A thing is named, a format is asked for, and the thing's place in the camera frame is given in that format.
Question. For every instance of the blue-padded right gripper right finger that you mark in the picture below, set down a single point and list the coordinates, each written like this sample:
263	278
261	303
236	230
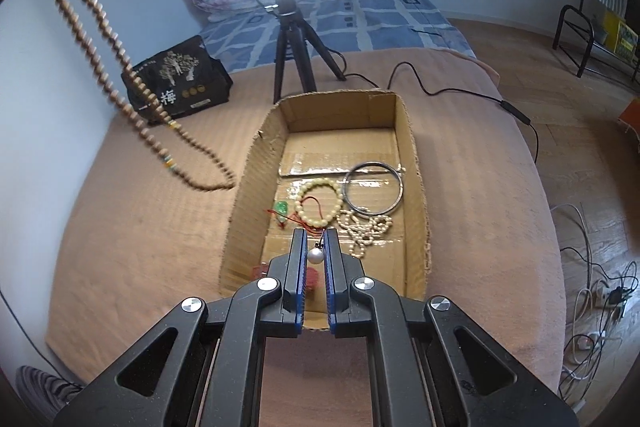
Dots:
430	364

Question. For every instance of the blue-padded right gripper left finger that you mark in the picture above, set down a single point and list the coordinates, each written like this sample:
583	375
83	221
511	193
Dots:
201	364

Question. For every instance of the red strap wrist watch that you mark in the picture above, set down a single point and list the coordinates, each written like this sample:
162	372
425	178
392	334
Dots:
311	282

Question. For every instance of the pearl earring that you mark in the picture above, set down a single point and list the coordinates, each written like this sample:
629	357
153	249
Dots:
316	255

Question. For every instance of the silver blue bangle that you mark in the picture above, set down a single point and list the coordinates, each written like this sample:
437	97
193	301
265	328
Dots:
374	167

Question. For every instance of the brown wooden bead mala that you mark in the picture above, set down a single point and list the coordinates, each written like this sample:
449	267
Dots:
135	121

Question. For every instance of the cardboard box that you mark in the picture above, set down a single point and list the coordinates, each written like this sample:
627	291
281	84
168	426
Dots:
322	136

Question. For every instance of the black snack bag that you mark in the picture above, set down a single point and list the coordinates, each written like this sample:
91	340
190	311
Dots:
185	78

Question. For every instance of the black tripod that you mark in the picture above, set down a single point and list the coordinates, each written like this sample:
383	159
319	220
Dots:
294	34

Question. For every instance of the blue checkered bedsheet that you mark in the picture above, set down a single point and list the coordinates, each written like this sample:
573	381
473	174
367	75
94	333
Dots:
249	40

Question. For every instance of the black metal shoe rack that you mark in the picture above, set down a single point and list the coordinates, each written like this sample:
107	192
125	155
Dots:
595	37

